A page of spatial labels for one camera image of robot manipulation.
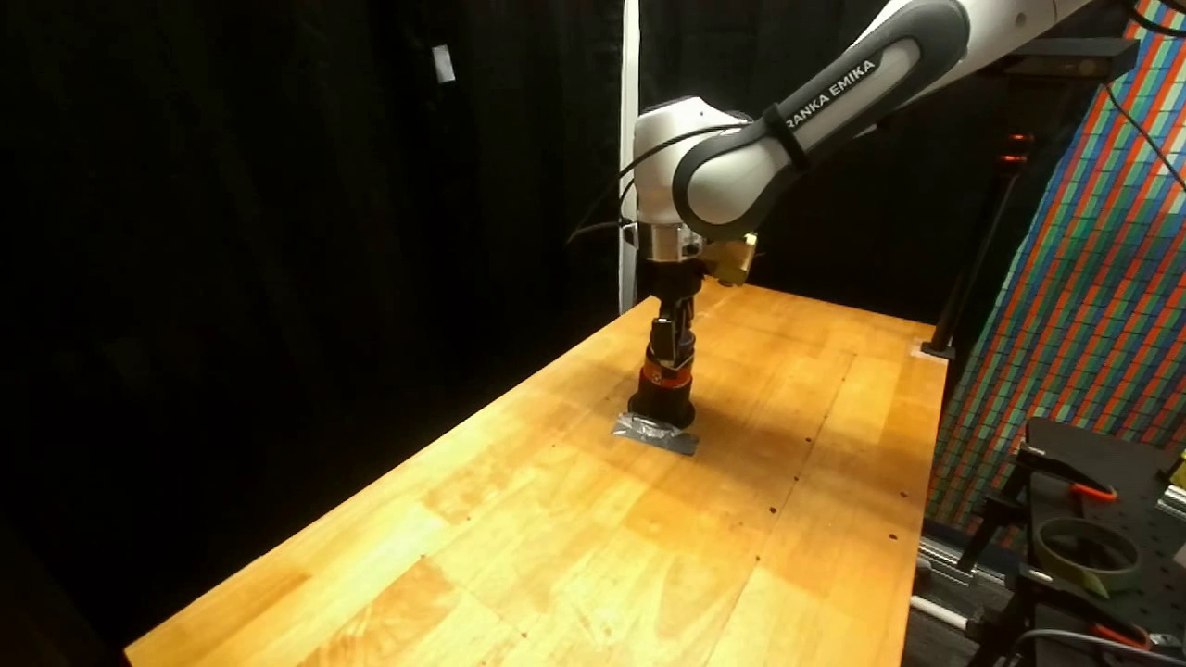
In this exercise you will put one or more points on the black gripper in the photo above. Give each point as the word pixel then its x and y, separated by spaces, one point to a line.
pixel 675 286

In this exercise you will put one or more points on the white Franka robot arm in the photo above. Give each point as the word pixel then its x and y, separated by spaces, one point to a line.
pixel 789 123

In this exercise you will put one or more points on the orange rubber band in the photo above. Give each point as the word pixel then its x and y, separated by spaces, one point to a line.
pixel 669 378

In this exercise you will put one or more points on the black tripod stand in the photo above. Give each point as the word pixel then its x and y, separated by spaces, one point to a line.
pixel 864 225

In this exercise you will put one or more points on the white vertical pole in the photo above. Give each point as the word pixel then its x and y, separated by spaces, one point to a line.
pixel 628 74

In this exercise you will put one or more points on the small white tag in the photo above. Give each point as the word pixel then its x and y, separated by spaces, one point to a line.
pixel 442 64

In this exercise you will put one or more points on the black curtain with tag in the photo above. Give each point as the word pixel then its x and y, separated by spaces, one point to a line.
pixel 307 270

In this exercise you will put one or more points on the colourful striped cloth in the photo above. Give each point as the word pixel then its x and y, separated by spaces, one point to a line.
pixel 1086 270

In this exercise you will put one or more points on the greenish tape roll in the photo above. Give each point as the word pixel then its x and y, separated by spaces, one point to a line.
pixel 1086 556

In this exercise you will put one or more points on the black equipment cart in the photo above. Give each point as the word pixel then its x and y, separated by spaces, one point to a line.
pixel 1112 521

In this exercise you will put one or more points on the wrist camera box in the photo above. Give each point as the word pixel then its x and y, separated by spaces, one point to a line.
pixel 727 258

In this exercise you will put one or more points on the black camera tripod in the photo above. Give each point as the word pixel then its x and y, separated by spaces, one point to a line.
pixel 984 247

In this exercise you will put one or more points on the aluminium frame rail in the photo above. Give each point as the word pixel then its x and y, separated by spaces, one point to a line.
pixel 956 585

